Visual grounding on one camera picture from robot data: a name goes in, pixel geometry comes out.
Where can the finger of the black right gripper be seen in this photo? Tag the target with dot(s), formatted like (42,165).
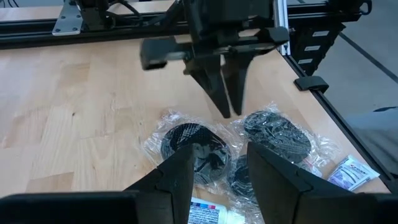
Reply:
(211,81)
(237,81)

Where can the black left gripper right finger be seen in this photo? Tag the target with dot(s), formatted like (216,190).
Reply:
(280,193)

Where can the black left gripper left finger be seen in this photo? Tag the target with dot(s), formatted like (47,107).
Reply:
(174,186)

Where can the white purple toothpaste tube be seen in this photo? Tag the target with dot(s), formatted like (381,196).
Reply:
(205,214)
(351,174)

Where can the clear plastic bag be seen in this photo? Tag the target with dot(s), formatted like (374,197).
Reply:
(186,137)

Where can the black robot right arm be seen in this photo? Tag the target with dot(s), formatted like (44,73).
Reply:
(93,15)

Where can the silver aluminium extrusion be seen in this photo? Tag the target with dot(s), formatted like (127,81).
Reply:
(281,18)

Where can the black table clamp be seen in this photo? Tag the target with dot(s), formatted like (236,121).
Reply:
(311,84)

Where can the black part with white labels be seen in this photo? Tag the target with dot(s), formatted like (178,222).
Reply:
(314,56)

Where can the silver mounting bracket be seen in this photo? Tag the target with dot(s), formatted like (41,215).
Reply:
(66,21)

